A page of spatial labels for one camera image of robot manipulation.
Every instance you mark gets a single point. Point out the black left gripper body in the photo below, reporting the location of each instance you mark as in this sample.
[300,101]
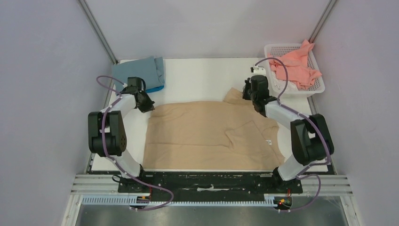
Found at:
[147,103]

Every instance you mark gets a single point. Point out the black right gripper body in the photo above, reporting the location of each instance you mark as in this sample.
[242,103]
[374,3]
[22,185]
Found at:
[247,90]

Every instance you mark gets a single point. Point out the beige t shirt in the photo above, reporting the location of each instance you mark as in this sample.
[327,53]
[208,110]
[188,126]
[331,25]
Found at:
[211,135]

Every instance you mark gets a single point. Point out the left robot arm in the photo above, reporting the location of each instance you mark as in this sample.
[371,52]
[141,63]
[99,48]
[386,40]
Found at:
[106,132]

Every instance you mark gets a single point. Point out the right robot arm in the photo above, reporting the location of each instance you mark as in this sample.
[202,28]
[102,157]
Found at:
[311,142]

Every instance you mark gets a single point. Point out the white t shirt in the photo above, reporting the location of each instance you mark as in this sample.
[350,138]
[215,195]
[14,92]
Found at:
[280,84]

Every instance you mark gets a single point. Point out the bright blue folded t shirt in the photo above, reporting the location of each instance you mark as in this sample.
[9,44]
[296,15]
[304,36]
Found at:
[155,89]

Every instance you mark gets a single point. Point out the grey-blue folded t shirt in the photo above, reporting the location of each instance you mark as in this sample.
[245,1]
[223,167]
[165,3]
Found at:
[150,69]

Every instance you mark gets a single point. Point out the pink t shirt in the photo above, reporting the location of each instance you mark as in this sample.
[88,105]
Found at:
[294,67]

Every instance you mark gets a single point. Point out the white plastic laundry basket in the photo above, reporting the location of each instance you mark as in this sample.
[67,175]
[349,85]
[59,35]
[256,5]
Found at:
[274,50]

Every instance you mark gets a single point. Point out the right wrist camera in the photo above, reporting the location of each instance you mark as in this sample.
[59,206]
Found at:
[258,70]

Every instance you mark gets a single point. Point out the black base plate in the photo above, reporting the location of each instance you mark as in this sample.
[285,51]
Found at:
[207,186]

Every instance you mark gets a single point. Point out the white cable duct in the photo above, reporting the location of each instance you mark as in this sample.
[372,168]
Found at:
[130,200]

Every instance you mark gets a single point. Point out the aluminium frame rail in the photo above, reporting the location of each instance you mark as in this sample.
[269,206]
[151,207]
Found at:
[97,30]

